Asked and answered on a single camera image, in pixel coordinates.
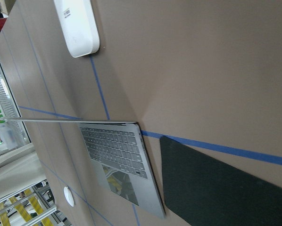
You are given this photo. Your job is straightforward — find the grey laptop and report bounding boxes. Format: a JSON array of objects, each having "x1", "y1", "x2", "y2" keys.
[{"x1": 0, "y1": 117, "x2": 165, "y2": 219}]

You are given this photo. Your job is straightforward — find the black mouse pad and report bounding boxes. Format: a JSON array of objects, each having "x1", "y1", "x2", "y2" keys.
[{"x1": 159, "y1": 136, "x2": 282, "y2": 226}]

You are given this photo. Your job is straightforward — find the white computer mouse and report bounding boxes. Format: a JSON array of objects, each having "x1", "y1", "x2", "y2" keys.
[{"x1": 64, "y1": 186, "x2": 75, "y2": 207}]

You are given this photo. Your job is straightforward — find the white desk lamp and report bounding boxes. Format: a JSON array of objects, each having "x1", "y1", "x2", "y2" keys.
[{"x1": 53, "y1": 0, "x2": 100, "y2": 58}]

